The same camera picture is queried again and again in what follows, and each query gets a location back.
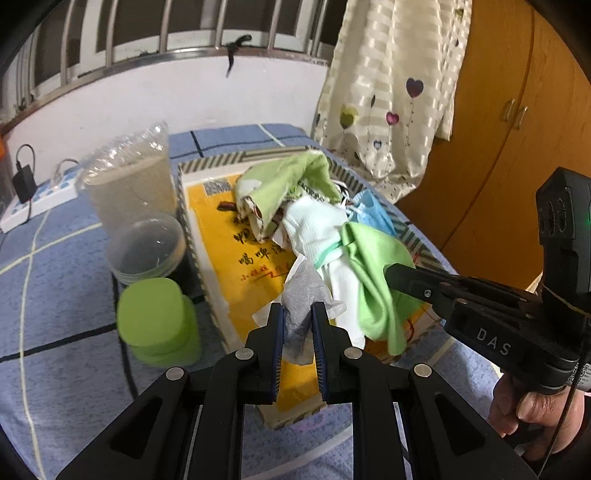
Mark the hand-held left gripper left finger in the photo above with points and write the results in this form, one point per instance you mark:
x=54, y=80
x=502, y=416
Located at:
x=277, y=350

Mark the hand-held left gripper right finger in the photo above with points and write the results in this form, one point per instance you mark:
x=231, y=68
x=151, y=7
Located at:
x=319, y=350

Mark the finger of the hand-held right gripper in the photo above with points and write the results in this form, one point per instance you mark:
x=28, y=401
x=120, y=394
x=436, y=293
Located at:
x=415, y=281

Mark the light green cloth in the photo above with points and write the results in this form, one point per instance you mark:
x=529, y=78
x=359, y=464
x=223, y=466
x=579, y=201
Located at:
x=374, y=277

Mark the grey white cloth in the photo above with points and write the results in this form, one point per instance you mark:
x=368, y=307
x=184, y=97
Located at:
x=300, y=290

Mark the blue face mask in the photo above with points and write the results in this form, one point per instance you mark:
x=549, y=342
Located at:
x=374, y=212

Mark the yellow box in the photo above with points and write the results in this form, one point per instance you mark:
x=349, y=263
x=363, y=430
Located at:
x=231, y=258

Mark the green rabbit print cloth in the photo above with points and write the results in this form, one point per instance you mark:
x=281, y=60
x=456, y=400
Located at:
x=277, y=180

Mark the person's right hand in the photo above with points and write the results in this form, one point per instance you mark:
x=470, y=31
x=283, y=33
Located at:
x=540, y=408

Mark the green jar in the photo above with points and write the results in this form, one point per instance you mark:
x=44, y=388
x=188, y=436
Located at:
x=147, y=314

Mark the wooden wardrobe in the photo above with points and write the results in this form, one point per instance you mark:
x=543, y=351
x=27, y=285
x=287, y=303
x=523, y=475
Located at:
x=508, y=115

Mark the heart print curtain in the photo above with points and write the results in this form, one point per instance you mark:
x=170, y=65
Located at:
x=392, y=69

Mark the wrapped paper cup stack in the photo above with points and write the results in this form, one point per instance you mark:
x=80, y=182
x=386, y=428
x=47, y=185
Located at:
x=134, y=189

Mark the white blue power strip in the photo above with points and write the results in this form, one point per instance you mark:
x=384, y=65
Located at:
x=41, y=203

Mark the white plug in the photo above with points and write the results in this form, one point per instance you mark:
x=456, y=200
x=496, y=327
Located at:
x=57, y=173

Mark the steel window railing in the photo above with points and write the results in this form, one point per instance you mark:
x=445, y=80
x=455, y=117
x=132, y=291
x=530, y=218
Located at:
x=138, y=62

